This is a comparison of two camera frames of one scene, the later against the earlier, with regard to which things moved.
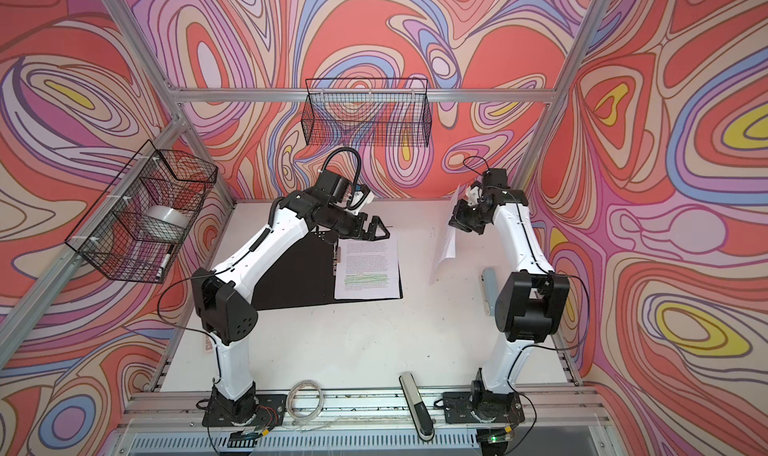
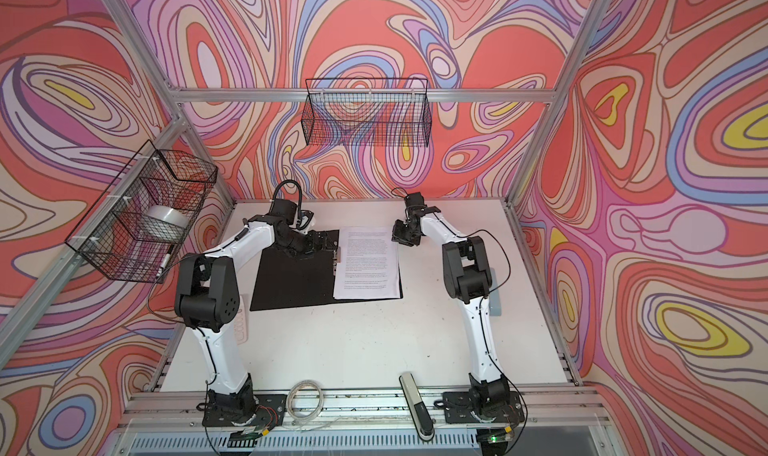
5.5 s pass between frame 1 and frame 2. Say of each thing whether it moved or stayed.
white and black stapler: stayed
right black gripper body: moved
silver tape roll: stayed
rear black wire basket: stayed
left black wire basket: stayed
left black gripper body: moved
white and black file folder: stayed
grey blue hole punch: stayed
